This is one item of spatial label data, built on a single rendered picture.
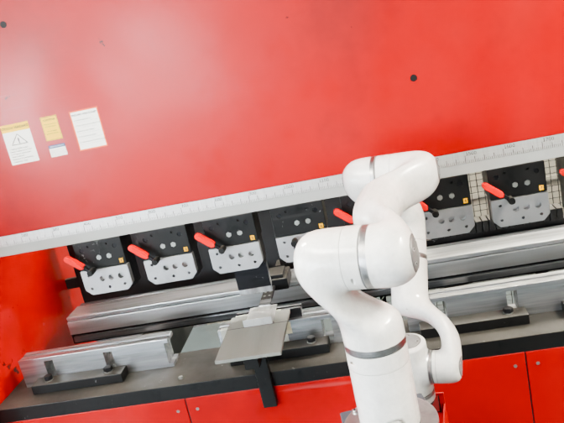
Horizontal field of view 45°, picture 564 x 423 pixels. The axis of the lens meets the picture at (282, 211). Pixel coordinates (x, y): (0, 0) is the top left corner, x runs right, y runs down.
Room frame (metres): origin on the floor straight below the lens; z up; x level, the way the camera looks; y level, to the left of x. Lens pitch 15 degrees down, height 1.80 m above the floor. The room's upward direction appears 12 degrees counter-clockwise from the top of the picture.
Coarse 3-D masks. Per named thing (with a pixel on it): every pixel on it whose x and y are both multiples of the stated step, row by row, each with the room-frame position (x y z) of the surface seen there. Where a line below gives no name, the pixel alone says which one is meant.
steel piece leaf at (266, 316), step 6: (252, 312) 1.89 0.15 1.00; (258, 312) 1.88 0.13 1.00; (264, 312) 1.87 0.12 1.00; (270, 312) 1.86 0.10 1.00; (252, 318) 1.85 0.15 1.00; (258, 318) 1.79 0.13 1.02; (264, 318) 1.79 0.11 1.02; (270, 318) 1.79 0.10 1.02; (246, 324) 1.80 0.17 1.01; (252, 324) 1.79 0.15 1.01; (258, 324) 1.79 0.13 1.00; (264, 324) 1.79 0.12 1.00
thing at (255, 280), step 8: (264, 264) 1.87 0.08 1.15; (240, 272) 1.89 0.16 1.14; (248, 272) 1.88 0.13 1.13; (256, 272) 1.88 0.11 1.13; (264, 272) 1.87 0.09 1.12; (240, 280) 1.89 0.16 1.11; (248, 280) 1.88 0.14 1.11; (256, 280) 1.88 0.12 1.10; (264, 280) 1.87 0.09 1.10; (240, 288) 1.89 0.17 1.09; (248, 288) 1.88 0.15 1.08; (256, 288) 1.89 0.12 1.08; (264, 288) 1.88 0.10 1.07; (272, 288) 1.88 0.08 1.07
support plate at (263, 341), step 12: (276, 312) 1.85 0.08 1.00; (288, 312) 1.84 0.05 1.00; (240, 324) 1.83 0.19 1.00; (276, 324) 1.77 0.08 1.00; (228, 336) 1.76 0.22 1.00; (240, 336) 1.75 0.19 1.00; (252, 336) 1.73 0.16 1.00; (264, 336) 1.71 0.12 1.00; (276, 336) 1.70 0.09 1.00; (228, 348) 1.68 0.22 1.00; (240, 348) 1.67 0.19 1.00; (252, 348) 1.65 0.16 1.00; (264, 348) 1.64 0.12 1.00; (276, 348) 1.62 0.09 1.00; (216, 360) 1.63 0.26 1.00; (228, 360) 1.62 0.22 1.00; (240, 360) 1.62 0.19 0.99
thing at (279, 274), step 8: (272, 272) 2.11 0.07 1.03; (280, 272) 2.09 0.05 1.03; (288, 272) 2.11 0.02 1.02; (272, 280) 2.07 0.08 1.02; (280, 280) 2.06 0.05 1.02; (288, 280) 2.08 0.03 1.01; (280, 288) 2.06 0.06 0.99; (288, 288) 2.06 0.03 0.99; (264, 296) 1.99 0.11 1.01; (272, 296) 1.98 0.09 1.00; (264, 304) 1.92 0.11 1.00
